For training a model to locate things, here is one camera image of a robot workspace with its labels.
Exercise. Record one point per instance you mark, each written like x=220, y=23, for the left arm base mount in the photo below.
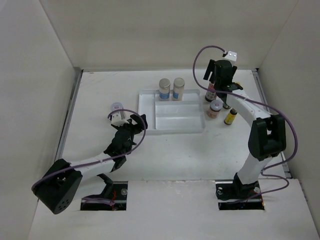
x=108, y=195

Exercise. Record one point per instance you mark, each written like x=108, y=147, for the pink label spice jar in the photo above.
x=178, y=89

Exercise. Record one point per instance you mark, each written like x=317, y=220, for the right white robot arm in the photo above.
x=267, y=136

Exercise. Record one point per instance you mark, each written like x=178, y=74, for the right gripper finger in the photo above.
x=233, y=71
x=210, y=72

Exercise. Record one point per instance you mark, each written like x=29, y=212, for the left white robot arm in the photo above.
x=58, y=187

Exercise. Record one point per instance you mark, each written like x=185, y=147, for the red cap chili sauce bottle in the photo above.
x=229, y=92

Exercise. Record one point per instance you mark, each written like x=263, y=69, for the white divided organizer tray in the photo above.
x=172, y=117

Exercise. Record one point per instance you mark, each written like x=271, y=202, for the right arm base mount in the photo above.
x=235, y=196

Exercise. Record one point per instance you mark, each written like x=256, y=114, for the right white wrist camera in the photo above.
x=230, y=56

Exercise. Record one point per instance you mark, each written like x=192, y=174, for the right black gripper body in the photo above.
x=216, y=83

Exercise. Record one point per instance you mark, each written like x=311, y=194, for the small yellow label bottle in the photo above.
x=229, y=119

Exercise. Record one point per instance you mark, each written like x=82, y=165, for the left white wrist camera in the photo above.
x=118, y=119

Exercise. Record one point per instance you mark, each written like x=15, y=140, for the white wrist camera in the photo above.
x=118, y=119
x=230, y=56

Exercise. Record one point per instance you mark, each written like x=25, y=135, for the tall dark soy sauce bottle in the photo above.
x=210, y=94

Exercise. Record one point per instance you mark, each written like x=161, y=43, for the red lid pink jar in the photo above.
x=214, y=108

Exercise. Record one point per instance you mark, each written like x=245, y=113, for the blue label spice jar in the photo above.
x=164, y=89

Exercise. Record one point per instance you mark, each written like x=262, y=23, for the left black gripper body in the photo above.
x=131, y=128

